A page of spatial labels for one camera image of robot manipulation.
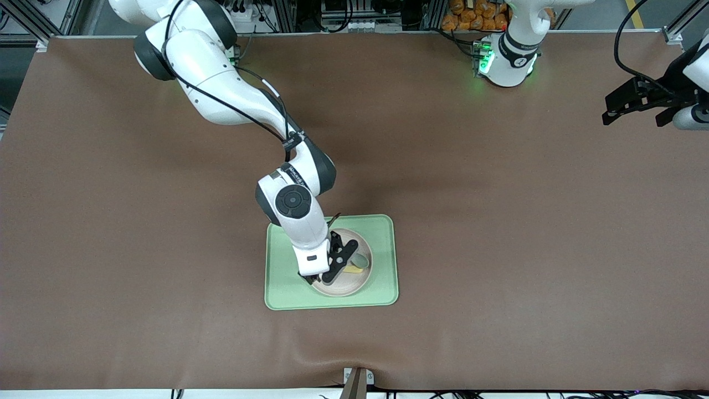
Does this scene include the white connector strip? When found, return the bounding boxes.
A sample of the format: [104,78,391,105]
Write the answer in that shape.
[320,18,403,33]

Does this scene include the beige round plate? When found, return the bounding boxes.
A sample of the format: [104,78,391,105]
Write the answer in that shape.
[306,228,373,298]

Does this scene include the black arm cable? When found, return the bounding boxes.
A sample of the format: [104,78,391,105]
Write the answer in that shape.
[164,0,343,229]
[613,0,674,93]

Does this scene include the orange packets pile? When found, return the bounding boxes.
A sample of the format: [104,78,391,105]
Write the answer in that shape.
[441,0,556,32]

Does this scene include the brown table cover mat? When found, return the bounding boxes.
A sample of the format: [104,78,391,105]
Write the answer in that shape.
[0,30,709,392]

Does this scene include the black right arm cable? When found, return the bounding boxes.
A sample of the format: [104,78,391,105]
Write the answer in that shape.
[164,0,343,229]

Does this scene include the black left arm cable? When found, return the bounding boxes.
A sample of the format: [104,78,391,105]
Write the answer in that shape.
[613,0,674,93]

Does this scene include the light green rectangular tray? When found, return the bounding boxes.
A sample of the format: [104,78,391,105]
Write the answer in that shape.
[264,214,400,311]

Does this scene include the white power strip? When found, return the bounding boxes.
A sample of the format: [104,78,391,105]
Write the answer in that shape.
[233,0,264,24]

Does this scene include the aluminium frame post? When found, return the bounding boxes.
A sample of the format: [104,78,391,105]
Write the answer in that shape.
[420,0,447,31]
[270,0,298,33]

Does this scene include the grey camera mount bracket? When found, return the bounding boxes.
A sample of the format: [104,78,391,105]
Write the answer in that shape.
[339,366,376,399]

